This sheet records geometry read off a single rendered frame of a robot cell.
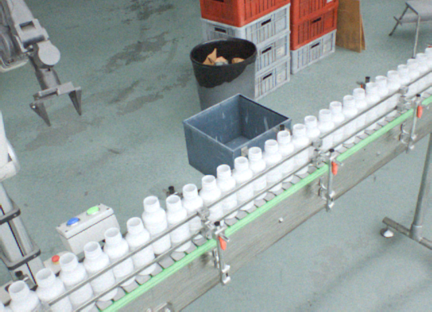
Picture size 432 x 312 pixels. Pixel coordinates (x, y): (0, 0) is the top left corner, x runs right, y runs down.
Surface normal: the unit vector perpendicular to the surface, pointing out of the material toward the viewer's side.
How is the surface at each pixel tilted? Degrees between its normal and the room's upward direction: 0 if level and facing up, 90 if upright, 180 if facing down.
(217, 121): 90
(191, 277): 90
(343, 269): 0
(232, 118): 90
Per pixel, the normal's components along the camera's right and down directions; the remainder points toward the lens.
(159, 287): 0.64, 0.40
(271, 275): -0.09, -0.81
